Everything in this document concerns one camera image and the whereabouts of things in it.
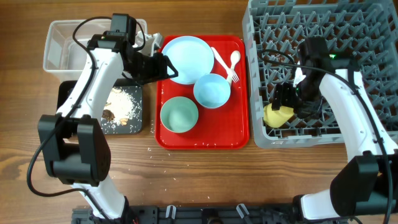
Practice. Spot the white plastic spoon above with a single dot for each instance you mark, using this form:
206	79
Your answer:
232	75

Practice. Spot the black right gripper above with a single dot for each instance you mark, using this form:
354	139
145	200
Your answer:
282	97

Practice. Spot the rice and food scraps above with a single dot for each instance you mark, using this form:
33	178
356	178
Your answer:
121	107

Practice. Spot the red serving tray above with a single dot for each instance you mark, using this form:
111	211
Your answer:
224	128

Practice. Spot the grey dishwasher rack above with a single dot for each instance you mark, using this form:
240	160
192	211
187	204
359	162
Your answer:
272	30

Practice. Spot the clear plastic waste bin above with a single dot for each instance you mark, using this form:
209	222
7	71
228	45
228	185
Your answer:
64	59

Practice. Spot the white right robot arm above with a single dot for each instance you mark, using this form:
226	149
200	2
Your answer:
367	185

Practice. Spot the yellow cup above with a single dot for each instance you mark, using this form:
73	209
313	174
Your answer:
276	118

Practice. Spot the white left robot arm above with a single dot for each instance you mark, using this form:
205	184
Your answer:
72	143

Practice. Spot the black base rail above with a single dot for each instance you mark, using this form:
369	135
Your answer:
273	213

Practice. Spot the black food waste tray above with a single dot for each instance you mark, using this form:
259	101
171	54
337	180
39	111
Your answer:
134	126

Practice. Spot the light blue bowl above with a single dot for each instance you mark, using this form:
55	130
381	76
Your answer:
212	91

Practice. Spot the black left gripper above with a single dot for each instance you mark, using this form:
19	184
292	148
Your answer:
160	70

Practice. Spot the light blue plate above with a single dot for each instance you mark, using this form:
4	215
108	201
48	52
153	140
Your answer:
191	56

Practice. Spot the pink plastic fork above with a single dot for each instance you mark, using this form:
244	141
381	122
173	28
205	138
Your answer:
218	57

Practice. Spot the green bowl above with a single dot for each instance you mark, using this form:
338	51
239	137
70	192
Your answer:
179	114

